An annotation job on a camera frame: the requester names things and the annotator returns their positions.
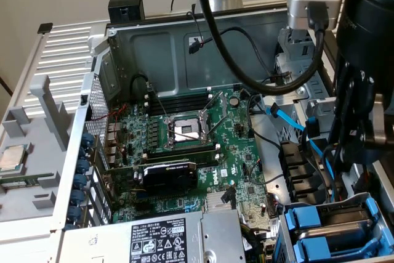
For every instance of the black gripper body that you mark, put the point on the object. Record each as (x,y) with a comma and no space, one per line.
(366,29)

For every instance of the black plug with blue latch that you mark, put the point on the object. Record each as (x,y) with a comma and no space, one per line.
(312,130)

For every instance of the perforated metal drive cage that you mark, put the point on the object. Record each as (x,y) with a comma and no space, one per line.
(294,59)

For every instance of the round coin battery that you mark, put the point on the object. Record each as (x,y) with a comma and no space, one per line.
(235,101)

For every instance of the green motherboard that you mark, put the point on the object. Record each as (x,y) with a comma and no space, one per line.
(237,152)

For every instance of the metal socket cover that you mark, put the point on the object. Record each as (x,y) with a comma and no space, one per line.
(221,106)

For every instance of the hard drive in blue caddy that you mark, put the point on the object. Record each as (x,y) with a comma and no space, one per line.
(283,238)

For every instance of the black RAM slot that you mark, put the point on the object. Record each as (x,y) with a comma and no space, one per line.
(178,93)
(178,98)
(181,149)
(209,157)
(180,103)
(181,108)
(181,154)
(209,162)

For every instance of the open metal PC case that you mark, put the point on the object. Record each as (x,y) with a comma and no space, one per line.
(197,84)

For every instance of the thin metal locking lever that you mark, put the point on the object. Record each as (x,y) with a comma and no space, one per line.
(187,136)
(158,101)

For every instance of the silver chipset heatsink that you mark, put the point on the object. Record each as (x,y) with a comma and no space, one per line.
(214,203)

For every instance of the CPU socket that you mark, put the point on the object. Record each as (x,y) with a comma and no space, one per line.
(184,129)

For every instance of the black graphics card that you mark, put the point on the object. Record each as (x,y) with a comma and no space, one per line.
(169,180)

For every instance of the black plastic block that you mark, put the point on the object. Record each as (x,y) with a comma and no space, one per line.
(126,7)

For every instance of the blue card retention clip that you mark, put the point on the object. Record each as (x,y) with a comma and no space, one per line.
(77,198)
(83,167)
(87,139)
(74,214)
(80,182)
(83,153)

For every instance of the grey power supply unit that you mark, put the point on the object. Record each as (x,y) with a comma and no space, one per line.
(123,244)

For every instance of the small black end cap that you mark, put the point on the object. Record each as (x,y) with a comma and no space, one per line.
(45,27)

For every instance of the grey plastic parts rack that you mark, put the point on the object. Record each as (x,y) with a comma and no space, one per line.
(37,139)

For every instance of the green RAM stick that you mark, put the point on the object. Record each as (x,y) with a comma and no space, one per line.
(24,180)

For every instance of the silver CPU chip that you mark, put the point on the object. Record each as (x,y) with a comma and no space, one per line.
(12,158)

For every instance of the black ribbed plastic bracket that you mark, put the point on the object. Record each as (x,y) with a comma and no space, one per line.
(295,164)

